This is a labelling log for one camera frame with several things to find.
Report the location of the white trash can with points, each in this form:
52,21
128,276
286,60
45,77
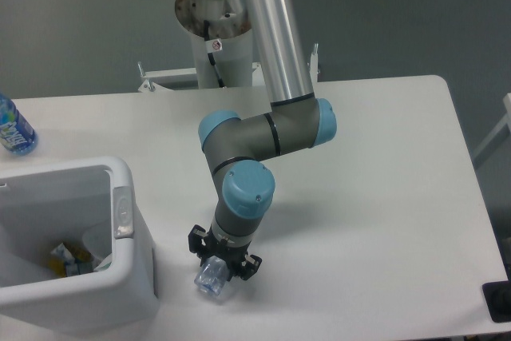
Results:
90,203

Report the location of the crushed clear plastic bottle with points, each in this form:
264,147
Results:
212,276

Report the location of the white frame at right edge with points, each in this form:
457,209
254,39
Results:
496,137

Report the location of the yellow snack wrapper trash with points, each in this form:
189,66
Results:
67,260

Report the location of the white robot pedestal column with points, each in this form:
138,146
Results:
221,37

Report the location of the clear plastic wrapper bag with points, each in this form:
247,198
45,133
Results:
100,264

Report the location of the black device at table edge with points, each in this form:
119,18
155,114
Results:
497,297

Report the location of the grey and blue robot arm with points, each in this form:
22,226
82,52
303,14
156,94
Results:
236,148

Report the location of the blue labelled water bottle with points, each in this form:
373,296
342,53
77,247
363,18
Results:
17,134

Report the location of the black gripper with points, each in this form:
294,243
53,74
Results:
204,245

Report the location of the white metal base frame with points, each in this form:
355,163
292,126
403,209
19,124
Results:
182,79

